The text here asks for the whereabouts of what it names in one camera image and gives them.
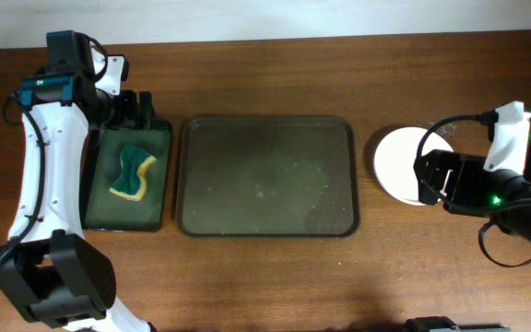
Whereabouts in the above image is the pinkish white plate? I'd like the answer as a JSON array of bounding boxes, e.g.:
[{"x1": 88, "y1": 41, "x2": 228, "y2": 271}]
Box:
[{"x1": 372, "y1": 126, "x2": 454, "y2": 207}]

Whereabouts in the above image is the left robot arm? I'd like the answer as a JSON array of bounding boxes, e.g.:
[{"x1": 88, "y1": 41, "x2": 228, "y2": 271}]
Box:
[{"x1": 0, "y1": 30, "x2": 155, "y2": 331}]

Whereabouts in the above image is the small dark green tray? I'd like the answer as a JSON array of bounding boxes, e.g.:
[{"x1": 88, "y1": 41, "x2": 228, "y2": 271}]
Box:
[{"x1": 80, "y1": 120, "x2": 172, "y2": 232}]

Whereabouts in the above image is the green yellow sponge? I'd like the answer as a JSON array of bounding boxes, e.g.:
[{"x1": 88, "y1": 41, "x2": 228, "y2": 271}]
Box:
[{"x1": 109, "y1": 145, "x2": 157, "y2": 201}]

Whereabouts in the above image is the large brown tray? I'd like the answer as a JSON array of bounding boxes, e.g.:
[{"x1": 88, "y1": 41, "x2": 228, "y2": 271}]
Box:
[{"x1": 175, "y1": 116, "x2": 360, "y2": 238}]

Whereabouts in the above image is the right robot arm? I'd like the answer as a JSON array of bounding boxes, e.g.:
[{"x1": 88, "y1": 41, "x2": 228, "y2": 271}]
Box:
[{"x1": 413, "y1": 111, "x2": 531, "y2": 267}]

